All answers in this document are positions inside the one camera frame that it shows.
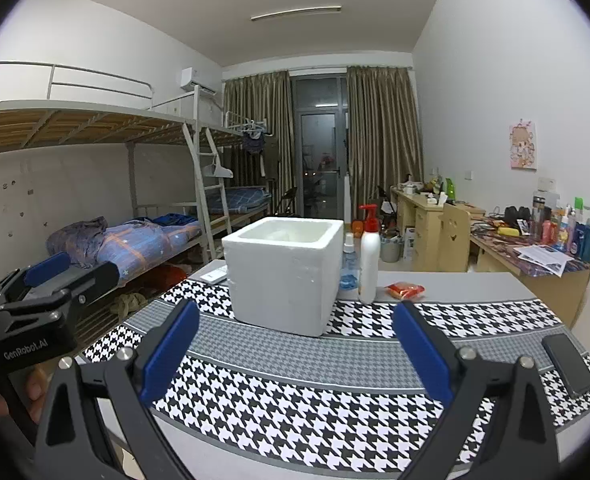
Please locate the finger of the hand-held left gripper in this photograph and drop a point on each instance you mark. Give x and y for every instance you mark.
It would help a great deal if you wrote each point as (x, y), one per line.
(47, 267)
(92, 280)

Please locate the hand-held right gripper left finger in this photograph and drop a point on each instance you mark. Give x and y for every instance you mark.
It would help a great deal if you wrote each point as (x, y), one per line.
(170, 350)

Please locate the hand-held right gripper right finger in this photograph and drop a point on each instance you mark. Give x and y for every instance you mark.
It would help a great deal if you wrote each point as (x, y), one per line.
(425, 355)

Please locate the white foam box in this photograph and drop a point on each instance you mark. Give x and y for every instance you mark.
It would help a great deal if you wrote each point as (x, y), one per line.
(275, 285)

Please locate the person's left hand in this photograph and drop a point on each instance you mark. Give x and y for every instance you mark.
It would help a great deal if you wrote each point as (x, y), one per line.
(37, 387)

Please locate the dark purple bedding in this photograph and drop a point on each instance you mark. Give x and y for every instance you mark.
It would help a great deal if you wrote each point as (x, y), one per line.
(77, 240)

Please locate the olive cloth on floor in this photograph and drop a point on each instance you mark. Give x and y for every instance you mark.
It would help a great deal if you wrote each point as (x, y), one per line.
(130, 304)

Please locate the blue plaid quilt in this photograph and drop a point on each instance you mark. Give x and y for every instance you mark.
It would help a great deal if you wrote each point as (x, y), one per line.
(145, 245)

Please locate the red snack packet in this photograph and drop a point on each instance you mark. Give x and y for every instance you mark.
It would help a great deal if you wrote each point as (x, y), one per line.
(405, 290)

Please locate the red bag under bed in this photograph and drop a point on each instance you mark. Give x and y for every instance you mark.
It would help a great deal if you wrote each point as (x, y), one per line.
(167, 277)

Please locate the white remote control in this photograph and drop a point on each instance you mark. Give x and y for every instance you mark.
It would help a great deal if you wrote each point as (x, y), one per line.
(212, 275)

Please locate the blue clothing on bed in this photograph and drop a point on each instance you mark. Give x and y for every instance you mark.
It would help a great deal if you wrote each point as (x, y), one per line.
(172, 220)

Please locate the white red pump lotion bottle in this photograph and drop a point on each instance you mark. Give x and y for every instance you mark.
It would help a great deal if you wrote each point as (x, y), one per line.
(370, 265)

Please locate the clear blue spray bottle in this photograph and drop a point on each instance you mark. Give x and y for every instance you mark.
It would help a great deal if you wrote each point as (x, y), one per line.
(349, 275)

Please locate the grey bucket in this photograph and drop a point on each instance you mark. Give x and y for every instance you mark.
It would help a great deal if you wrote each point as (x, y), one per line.
(391, 249)

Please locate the wooden chair with smile cutout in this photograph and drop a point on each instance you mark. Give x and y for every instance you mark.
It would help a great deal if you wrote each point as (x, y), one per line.
(454, 240)

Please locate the plain wooden desk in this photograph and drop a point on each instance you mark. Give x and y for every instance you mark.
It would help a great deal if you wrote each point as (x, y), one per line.
(420, 225)

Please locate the houndstooth table cloth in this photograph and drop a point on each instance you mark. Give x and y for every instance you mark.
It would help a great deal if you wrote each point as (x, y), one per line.
(300, 400)

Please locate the wooden desk with patterned cover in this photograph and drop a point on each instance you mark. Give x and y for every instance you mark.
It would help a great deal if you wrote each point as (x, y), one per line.
(550, 290)

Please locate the black smartphone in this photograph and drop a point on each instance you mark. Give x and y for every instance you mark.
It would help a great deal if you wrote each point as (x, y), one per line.
(567, 365)

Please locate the orange bucket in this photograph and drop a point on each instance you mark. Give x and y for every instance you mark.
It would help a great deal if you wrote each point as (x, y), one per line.
(357, 227)

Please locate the white bed ladder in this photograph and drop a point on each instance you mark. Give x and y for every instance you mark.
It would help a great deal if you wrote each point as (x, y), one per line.
(210, 195)

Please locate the yellow object on desk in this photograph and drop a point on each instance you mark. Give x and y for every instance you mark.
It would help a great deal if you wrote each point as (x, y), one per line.
(508, 231)

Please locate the white metal bunk bed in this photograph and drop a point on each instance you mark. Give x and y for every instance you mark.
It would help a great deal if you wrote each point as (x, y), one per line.
(75, 120)

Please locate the printed paper sheets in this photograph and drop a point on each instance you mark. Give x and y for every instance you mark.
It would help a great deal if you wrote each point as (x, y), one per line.
(542, 258)

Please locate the blue checked mattress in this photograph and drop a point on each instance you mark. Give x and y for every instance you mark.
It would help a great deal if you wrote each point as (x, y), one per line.
(240, 200)

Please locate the green standing object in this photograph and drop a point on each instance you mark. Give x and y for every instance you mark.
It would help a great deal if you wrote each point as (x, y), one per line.
(450, 189)

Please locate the black folding chair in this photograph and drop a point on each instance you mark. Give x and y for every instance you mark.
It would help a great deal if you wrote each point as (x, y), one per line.
(287, 202)

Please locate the row of toiletry bottles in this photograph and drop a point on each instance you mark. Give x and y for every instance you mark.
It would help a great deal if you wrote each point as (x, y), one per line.
(570, 232)

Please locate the dark hanging clothes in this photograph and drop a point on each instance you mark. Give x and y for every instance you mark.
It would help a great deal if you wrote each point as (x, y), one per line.
(254, 144)

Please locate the brown curtain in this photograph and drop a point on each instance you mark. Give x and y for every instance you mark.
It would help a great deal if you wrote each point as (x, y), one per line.
(385, 135)
(260, 110)

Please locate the white air conditioner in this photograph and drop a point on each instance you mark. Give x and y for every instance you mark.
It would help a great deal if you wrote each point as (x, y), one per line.
(196, 79)

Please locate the glass balcony door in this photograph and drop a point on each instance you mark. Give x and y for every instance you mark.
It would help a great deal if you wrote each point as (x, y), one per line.
(320, 150)

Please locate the ceiling tube light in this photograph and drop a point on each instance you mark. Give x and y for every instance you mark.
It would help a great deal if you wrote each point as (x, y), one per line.
(295, 13)

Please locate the wide white wall socket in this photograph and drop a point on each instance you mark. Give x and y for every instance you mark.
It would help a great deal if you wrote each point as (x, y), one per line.
(548, 182)

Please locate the cartoon wall poster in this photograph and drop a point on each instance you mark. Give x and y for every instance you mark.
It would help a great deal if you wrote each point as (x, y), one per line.
(523, 144)

